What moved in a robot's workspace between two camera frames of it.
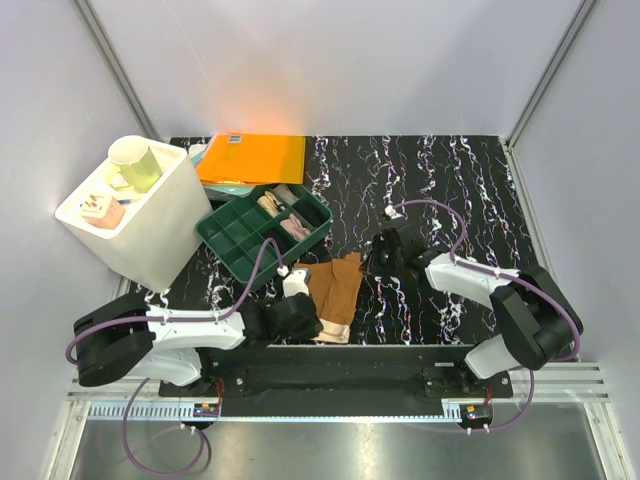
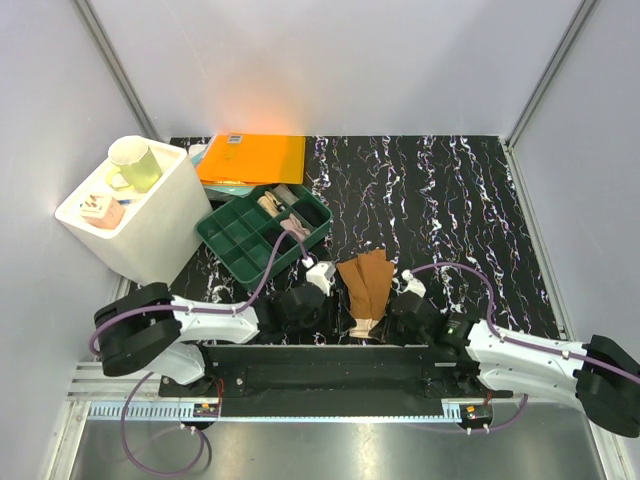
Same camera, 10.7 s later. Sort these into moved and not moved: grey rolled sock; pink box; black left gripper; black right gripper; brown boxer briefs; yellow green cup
Moved: black right gripper; brown boxer briefs
Not moved: black left gripper; yellow green cup; pink box; grey rolled sock
